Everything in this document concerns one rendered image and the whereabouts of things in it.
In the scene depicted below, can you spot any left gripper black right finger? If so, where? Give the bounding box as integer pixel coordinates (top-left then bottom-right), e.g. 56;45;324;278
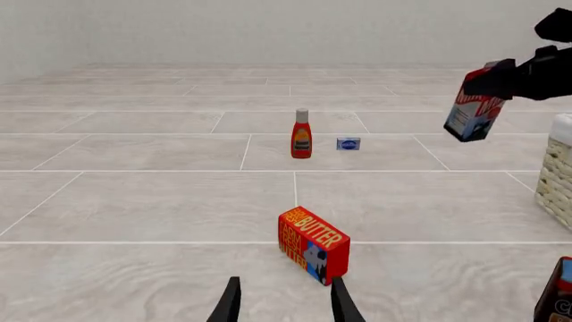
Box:
330;276;366;322

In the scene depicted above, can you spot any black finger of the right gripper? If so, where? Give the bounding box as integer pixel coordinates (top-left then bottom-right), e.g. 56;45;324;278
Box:
462;57;518;101

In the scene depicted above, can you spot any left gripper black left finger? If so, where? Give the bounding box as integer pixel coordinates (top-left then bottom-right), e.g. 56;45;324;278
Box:
206;275;242;322

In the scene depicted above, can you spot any woven basket white lining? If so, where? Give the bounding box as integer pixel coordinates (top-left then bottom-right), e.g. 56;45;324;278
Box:
534;113;572;233

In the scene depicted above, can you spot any red butter box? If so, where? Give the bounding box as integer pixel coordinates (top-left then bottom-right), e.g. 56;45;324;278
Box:
277;205;351;287

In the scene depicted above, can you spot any red sauce bottle grey cap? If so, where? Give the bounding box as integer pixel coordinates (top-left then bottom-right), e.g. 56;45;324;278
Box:
290;107;314;160

